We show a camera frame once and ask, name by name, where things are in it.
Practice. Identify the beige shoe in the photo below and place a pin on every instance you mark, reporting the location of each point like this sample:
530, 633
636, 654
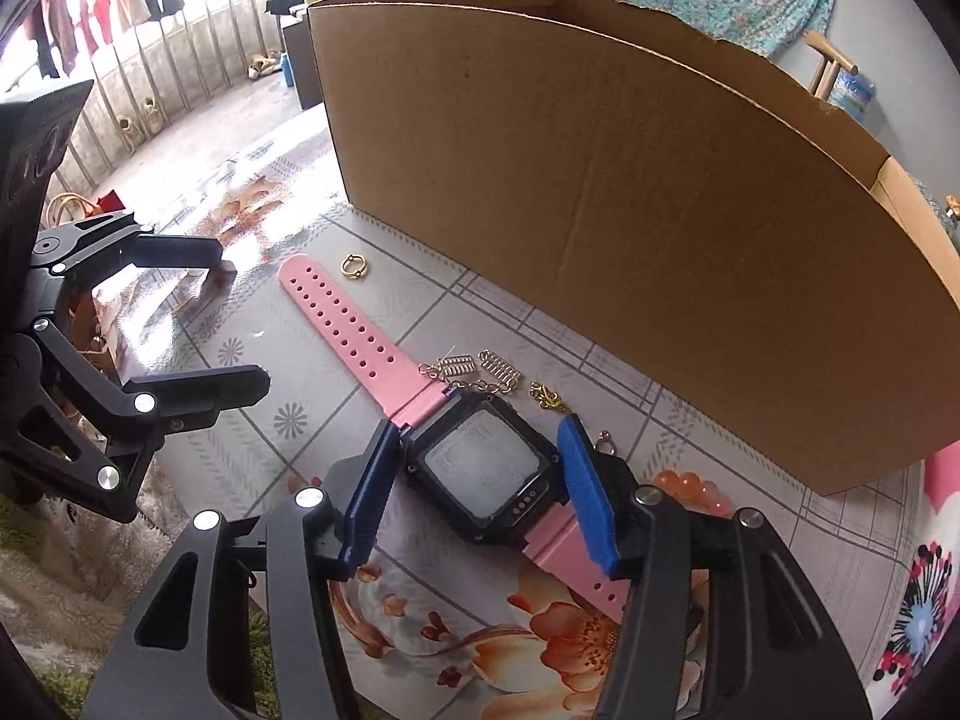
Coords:
273, 61
256, 71

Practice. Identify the brown cardboard box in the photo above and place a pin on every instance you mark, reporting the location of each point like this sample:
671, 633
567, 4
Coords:
600, 202

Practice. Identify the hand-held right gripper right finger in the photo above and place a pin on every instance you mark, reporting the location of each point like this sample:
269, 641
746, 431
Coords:
589, 495

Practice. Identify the beige fluffy blanket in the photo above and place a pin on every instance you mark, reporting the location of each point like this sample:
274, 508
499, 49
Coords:
60, 562

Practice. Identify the floral plastic tablecloth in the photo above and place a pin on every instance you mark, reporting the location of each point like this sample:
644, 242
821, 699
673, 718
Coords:
300, 360

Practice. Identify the wooden chair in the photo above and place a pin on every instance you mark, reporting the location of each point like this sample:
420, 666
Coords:
829, 49

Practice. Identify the small gold hoop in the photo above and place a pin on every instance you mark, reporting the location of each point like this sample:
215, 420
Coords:
598, 442

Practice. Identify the tan handbag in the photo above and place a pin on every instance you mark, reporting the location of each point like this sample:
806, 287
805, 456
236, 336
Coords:
71, 210

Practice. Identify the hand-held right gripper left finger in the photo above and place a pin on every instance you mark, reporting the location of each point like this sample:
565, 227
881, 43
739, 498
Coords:
367, 502

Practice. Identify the balcony railing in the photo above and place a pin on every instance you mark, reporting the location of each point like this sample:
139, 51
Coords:
212, 52

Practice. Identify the dark cabinet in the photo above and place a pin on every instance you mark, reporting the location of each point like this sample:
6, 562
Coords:
300, 60

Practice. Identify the white shoe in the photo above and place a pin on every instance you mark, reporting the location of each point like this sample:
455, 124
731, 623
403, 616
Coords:
151, 112
127, 129

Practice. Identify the small blue bottle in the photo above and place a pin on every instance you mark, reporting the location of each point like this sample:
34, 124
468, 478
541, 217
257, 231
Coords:
287, 71

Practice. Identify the pink floral bedsheet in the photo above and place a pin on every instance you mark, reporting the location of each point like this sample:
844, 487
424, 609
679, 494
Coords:
930, 585

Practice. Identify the clear water bottle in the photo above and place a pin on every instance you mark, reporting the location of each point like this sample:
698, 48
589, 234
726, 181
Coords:
851, 94

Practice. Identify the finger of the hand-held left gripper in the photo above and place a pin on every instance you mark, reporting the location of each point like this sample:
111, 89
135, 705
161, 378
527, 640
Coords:
180, 251
202, 390

